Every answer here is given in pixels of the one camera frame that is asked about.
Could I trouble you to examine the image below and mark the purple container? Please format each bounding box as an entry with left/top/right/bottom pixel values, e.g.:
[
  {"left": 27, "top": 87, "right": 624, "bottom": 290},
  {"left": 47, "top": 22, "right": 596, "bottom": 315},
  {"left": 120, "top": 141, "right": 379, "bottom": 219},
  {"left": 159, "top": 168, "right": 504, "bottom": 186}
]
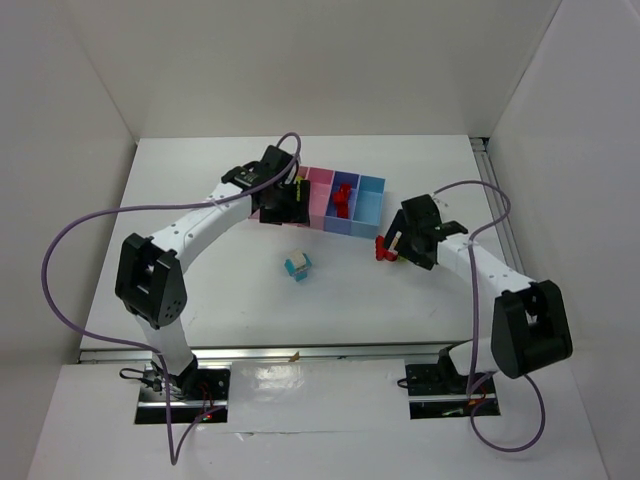
[{"left": 324, "top": 170, "right": 360, "bottom": 235}]

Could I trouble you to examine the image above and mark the red lego brick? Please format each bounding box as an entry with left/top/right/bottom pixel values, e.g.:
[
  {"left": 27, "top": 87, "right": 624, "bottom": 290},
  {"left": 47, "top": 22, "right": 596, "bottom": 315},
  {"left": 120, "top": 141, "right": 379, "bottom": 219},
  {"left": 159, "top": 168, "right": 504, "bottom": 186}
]
[
  {"left": 335, "top": 201, "right": 349, "bottom": 219},
  {"left": 333, "top": 183, "right": 351, "bottom": 207}
]

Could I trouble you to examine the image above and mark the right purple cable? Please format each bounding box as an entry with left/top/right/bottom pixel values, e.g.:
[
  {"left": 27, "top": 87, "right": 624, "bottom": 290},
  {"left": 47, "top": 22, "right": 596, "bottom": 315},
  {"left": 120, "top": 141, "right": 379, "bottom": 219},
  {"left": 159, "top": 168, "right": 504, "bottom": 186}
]
[{"left": 432, "top": 180, "right": 547, "bottom": 454}]

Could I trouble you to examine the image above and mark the purple cable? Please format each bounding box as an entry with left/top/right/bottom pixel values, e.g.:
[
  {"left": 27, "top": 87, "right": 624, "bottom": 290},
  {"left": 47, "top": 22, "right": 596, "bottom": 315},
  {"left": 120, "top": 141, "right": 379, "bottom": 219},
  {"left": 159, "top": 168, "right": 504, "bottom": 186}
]
[
  {"left": 42, "top": 132, "right": 304, "bottom": 466},
  {"left": 432, "top": 180, "right": 547, "bottom": 454}
]

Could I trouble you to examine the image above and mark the front aluminium rail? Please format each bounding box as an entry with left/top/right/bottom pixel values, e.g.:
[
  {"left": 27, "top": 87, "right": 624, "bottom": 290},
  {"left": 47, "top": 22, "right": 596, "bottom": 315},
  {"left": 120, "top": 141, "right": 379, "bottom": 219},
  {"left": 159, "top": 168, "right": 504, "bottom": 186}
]
[{"left": 78, "top": 342, "right": 452, "bottom": 364}]

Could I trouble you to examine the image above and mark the large pink container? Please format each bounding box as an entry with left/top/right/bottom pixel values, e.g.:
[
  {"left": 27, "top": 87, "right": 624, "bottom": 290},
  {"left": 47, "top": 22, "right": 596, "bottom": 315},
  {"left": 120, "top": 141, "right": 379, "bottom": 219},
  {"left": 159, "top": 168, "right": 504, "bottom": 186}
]
[{"left": 250, "top": 175, "right": 300, "bottom": 225}]

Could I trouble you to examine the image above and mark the teal lego piece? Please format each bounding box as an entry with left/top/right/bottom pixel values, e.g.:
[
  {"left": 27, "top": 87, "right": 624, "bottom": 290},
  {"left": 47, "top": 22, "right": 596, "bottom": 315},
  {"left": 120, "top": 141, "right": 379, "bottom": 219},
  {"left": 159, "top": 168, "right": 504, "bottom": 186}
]
[{"left": 284, "top": 253, "right": 312, "bottom": 282}]

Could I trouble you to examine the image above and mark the green long lego brick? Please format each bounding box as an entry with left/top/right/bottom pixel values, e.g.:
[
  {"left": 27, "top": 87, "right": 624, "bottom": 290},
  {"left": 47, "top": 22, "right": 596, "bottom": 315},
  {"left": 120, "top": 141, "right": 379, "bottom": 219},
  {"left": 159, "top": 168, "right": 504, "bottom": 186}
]
[{"left": 294, "top": 176, "right": 305, "bottom": 203}]

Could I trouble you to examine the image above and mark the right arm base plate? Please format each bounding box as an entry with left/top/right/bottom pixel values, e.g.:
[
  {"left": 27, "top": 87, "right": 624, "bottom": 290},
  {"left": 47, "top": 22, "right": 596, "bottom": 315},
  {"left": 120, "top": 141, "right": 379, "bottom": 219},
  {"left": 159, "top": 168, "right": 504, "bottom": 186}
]
[{"left": 396, "top": 364, "right": 501, "bottom": 420}]

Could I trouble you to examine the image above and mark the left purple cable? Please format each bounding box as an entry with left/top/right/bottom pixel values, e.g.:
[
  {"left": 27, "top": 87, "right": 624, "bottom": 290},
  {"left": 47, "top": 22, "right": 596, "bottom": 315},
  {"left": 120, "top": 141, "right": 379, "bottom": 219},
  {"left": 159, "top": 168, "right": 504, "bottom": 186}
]
[{"left": 42, "top": 132, "right": 304, "bottom": 466}]

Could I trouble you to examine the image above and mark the red flower lego figure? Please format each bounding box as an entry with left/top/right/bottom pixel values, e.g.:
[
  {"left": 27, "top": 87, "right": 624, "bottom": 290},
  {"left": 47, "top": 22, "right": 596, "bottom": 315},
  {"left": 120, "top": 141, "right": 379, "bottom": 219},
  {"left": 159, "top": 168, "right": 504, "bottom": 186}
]
[{"left": 375, "top": 232, "right": 402, "bottom": 262}]

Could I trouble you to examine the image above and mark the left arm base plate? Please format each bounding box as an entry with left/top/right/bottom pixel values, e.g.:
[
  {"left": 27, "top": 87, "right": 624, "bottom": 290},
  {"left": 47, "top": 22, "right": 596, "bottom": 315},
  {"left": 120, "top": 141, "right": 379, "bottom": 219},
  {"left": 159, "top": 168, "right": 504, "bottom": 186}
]
[{"left": 134, "top": 366, "right": 231, "bottom": 425}]

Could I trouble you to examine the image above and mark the right side aluminium rail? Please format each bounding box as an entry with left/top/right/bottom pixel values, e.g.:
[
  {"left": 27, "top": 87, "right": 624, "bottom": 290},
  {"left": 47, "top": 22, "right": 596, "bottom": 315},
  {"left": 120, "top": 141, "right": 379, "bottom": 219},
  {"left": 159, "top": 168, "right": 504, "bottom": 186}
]
[{"left": 469, "top": 137, "right": 524, "bottom": 273}]

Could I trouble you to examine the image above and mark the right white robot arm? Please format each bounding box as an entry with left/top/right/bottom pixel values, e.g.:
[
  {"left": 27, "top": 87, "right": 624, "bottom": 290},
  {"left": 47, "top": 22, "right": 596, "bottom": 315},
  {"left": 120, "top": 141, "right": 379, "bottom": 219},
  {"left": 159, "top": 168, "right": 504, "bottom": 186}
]
[{"left": 376, "top": 194, "right": 573, "bottom": 393}]

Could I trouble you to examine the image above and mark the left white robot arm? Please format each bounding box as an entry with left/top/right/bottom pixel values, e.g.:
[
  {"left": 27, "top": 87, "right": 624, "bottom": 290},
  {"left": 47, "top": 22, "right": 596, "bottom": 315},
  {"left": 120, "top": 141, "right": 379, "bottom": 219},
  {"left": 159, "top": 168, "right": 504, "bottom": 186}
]
[{"left": 115, "top": 145, "right": 310, "bottom": 397}]

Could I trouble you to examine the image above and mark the aluminium rail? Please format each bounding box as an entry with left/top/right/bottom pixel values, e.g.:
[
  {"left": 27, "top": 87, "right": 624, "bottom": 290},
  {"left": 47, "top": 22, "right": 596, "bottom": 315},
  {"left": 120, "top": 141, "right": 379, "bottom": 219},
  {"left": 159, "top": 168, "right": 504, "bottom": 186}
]
[
  {"left": 78, "top": 342, "right": 452, "bottom": 364},
  {"left": 469, "top": 137, "right": 524, "bottom": 273}
]

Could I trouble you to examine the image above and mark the small pink container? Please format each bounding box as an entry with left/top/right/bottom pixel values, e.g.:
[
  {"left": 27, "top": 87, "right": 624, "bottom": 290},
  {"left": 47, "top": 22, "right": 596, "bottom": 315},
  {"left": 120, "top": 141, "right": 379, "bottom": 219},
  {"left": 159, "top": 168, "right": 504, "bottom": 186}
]
[{"left": 301, "top": 167, "right": 334, "bottom": 230}]

